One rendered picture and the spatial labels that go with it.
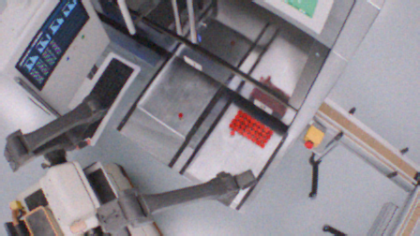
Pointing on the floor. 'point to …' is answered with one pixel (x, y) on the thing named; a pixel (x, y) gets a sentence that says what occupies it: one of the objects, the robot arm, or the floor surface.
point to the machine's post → (337, 61)
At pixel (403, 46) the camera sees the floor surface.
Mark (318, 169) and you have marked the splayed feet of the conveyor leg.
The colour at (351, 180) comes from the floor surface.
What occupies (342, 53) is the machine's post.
